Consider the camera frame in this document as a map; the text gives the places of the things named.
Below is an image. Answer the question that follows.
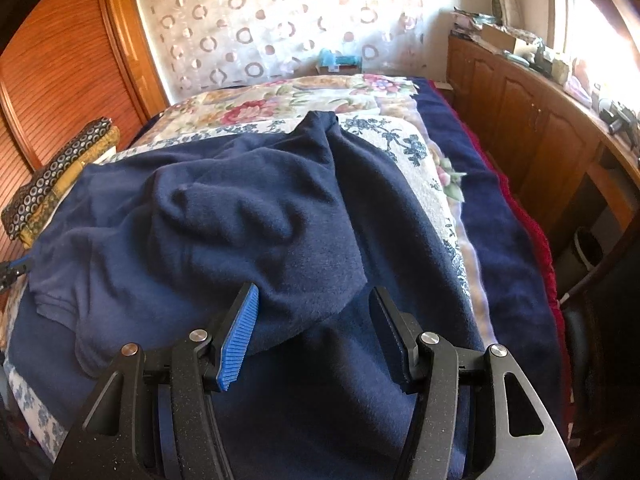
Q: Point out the wooden slatted wardrobe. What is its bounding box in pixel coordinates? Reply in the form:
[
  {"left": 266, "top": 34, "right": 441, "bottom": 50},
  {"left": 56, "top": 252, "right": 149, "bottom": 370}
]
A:
[{"left": 0, "top": 0, "right": 168, "bottom": 311}]

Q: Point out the colourful floral quilt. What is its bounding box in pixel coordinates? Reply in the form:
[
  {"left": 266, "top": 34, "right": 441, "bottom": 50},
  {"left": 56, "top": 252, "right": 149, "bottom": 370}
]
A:
[{"left": 107, "top": 74, "right": 468, "bottom": 201}]

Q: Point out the black gold patterned cloth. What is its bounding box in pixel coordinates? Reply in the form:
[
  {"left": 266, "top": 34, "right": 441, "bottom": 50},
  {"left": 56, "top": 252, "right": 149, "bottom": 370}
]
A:
[{"left": 2, "top": 117, "right": 121, "bottom": 246}]

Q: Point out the cardboard box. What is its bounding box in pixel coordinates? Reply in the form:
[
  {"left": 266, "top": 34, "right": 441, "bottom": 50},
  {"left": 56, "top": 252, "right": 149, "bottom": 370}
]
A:
[{"left": 480, "top": 24, "right": 521, "bottom": 50}]

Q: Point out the navy printed t-shirt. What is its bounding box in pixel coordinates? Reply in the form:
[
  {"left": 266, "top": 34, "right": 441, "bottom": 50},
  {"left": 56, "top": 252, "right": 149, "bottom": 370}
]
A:
[{"left": 7, "top": 110, "right": 476, "bottom": 480}]

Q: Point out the pink object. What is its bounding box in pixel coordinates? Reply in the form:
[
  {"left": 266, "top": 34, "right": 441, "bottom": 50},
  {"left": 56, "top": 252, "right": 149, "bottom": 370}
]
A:
[{"left": 567, "top": 55, "right": 598, "bottom": 103}]

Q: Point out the black tool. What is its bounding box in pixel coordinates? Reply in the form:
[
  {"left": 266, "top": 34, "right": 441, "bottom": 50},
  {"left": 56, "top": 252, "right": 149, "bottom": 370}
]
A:
[{"left": 597, "top": 97, "right": 640, "bottom": 137}]

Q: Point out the blue floral white sheet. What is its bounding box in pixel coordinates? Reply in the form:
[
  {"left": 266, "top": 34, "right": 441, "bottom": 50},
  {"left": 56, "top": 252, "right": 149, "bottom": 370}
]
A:
[{"left": 0, "top": 115, "right": 473, "bottom": 451}]

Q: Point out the circle patterned wall cloth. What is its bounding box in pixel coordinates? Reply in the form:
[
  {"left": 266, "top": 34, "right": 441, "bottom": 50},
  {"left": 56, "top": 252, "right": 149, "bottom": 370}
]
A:
[{"left": 127, "top": 0, "right": 438, "bottom": 106}]

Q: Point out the window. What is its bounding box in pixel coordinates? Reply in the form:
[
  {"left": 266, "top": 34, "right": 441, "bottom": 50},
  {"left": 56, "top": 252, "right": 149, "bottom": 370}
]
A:
[{"left": 547, "top": 0, "right": 640, "bottom": 111}]

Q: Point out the wooden low cabinet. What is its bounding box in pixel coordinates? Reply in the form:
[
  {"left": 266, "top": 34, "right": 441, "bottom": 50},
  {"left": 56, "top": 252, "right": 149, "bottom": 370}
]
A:
[{"left": 446, "top": 30, "right": 640, "bottom": 281}]

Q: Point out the navy blanket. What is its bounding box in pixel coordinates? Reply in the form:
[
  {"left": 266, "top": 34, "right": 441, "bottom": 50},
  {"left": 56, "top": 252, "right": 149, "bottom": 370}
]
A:
[{"left": 412, "top": 77, "right": 556, "bottom": 411}]

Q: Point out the blue box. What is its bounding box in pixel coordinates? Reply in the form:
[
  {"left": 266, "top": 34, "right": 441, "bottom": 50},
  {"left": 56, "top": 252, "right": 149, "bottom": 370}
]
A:
[{"left": 316, "top": 50, "right": 361, "bottom": 75}]

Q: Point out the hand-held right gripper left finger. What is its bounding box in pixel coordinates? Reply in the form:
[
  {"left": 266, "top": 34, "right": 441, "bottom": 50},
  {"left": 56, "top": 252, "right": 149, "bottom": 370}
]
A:
[{"left": 52, "top": 282, "right": 261, "bottom": 480}]

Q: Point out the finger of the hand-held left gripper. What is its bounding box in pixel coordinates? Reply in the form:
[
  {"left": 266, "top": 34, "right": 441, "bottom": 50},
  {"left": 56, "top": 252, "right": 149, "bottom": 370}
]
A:
[{"left": 0, "top": 255, "right": 35, "bottom": 292}]

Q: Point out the black chair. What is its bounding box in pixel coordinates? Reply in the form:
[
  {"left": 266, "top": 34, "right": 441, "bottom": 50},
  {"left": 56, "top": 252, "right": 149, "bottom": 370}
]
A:
[{"left": 557, "top": 240, "right": 640, "bottom": 461}]

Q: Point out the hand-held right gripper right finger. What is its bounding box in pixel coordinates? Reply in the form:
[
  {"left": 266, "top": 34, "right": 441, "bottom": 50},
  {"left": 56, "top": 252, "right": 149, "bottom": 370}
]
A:
[{"left": 368, "top": 286, "right": 576, "bottom": 480}]

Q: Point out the red blanket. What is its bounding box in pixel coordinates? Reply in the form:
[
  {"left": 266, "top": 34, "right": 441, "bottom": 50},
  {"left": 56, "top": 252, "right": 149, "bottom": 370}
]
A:
[{"left": 435, "top": 80, "right": 573, "bottom": 441}]

